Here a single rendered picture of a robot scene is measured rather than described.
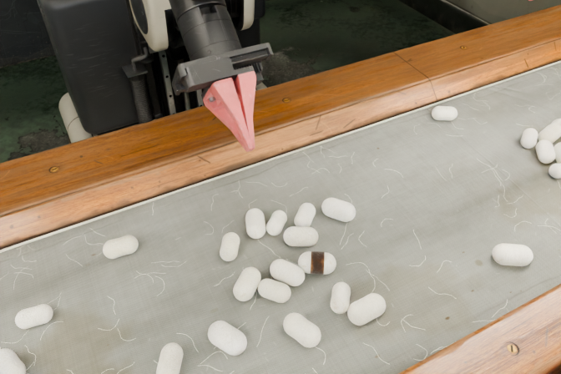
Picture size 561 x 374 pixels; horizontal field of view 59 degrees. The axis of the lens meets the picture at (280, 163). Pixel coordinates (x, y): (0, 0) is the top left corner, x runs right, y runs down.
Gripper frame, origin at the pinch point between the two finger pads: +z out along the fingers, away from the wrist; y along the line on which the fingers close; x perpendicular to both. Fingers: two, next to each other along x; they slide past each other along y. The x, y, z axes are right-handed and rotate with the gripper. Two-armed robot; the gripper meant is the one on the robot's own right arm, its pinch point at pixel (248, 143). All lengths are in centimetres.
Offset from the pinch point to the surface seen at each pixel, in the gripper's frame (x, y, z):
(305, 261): -4.1, 0.1, 13.3
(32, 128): 150, -31, -49
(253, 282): -3.8, -5.4, 13.2
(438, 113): 4.9, 28.2, 3.3
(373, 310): -8.9, 2.9, 18.9
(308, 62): 146, 85, -46
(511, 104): 4.9, 40.4, 5.5
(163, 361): -6.3, -15.2, 16.0
